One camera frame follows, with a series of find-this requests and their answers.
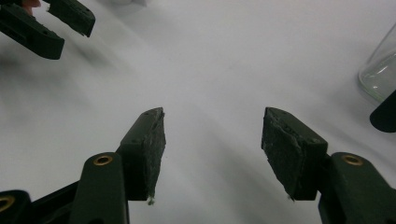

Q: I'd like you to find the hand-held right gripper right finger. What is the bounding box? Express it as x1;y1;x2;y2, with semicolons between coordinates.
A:
261;106;396;224

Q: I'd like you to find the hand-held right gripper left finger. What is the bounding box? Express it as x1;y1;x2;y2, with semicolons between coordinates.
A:
68;106;167;224

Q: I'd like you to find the white table sheet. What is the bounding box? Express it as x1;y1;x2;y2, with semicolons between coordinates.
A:
0;0;396;224

